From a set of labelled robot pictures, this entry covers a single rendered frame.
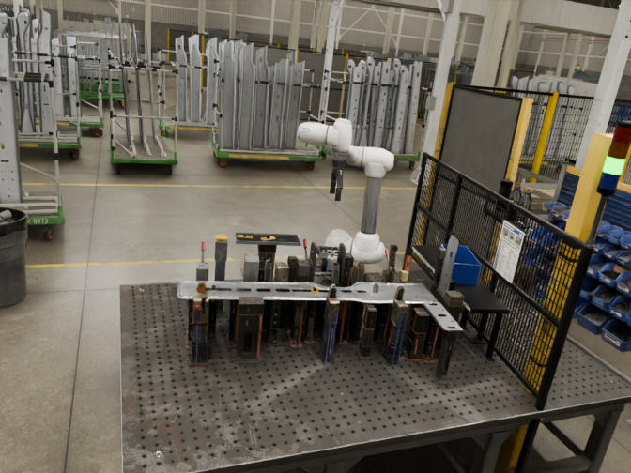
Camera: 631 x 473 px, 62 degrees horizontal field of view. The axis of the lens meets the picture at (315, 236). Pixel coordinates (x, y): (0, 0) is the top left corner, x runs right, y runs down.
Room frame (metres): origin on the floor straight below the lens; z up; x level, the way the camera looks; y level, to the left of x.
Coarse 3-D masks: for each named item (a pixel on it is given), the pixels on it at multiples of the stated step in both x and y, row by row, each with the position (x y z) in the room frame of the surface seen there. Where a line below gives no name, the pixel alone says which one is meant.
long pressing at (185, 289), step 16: (192, 288) 2.41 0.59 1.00; (224, 288) 2.45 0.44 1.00; (240, 288) 2.47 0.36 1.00; (256, 288) 2.49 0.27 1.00; (272, 288) 2.51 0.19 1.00; (288, 288) 2.53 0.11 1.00; (304, 288) 2.55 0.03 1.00; (320, 288) 2.57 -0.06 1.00; (352, 288) 2.62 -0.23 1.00; (368, 288) 2.64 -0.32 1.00; (384, 288) 2.67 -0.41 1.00; (416, 288) 2.72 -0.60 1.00
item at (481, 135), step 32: (448, 96) 5.63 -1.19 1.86; (480, 96) 5.16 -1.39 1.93; (512, 96) 4.73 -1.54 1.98; (448, 128) 5.57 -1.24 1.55; (480, 128) 5.06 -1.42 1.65; (512, 128) 4.66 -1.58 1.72; (448, 160) 5.46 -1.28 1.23; (480, 160) 4.96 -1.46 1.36; (512, 160) 4.53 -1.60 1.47; (416, 256) 5.65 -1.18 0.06
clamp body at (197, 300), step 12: (204, 300) 2.22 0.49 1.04; (192, 312) 2.18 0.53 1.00; (204, 312) 2.21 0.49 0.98; (204, 324) 2.19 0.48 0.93; (192, 336) 2.23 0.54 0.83; (204, 336) 2.23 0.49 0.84; (192, 348) 2.18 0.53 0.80; (204, 348) 2.19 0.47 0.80; (192, 360) 2.18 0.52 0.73; (204, 360) 2.19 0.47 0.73
